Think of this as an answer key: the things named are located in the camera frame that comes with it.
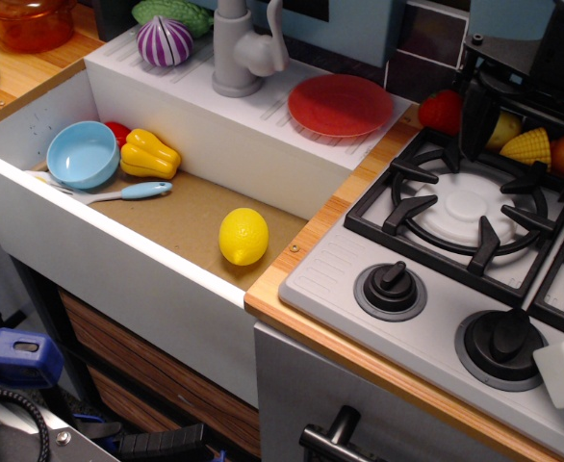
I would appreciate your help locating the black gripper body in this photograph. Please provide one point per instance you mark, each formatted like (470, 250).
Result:
(522, 71)

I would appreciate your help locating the yellow toy lemon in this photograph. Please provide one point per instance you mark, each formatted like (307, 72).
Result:
(243, 237)

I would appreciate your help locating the red plastic plate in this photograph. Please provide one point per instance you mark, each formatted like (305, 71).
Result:
(340, 106)

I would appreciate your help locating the yellow toy potato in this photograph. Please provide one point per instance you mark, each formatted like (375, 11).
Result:
(508, 127)

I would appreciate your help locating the orange toy carrot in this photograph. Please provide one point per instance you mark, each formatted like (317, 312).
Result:
(557, 157)

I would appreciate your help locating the red toy strawberry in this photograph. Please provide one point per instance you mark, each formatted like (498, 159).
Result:
(442, 111)

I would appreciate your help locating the yellow toy corn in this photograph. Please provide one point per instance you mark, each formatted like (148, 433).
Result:
(530, 147)

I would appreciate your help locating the black left burner grate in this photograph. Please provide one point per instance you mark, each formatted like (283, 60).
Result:
(483, 227)

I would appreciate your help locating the grey toy stove top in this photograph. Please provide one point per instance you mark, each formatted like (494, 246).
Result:
(321, 286)

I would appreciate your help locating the black right stove knob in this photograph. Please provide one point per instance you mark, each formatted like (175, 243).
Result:
(497, 348)

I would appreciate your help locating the black stove knob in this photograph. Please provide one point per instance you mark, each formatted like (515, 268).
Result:
(497, 348)
(390, 292)

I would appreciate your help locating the black left stove knob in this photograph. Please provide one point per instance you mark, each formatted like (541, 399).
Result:
(390, 292)

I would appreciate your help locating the grey toy faucet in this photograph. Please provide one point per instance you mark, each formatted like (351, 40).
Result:
(243, 58)

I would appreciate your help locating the green toy bitter gourd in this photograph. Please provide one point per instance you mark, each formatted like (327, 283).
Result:
(198, 20)

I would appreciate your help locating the purple striped toy onion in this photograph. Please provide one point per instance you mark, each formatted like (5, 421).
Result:
(164, 42)

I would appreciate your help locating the yellow toy bell pepper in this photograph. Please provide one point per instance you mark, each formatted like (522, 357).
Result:
(144, 155)

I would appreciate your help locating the white toy sink basin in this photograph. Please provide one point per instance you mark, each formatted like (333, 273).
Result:
(172, 268)

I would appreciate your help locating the red toy tomato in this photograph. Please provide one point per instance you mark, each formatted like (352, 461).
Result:
(120, 132)

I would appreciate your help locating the light blue plastic bowl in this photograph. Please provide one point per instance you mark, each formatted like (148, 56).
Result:
(83, 155)

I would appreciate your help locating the orange transparent pot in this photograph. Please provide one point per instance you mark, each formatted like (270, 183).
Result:
(35, 26)

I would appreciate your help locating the blue plastic clamp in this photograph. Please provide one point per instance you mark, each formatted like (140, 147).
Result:
(29, 360)

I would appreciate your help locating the blue handled white spatula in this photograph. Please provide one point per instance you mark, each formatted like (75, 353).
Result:
(133, 192)

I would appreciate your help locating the metal oven door handle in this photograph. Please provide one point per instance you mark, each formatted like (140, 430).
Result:
(334, 443)

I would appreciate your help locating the black ribbed handle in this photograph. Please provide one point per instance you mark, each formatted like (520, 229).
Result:
(182, 444)

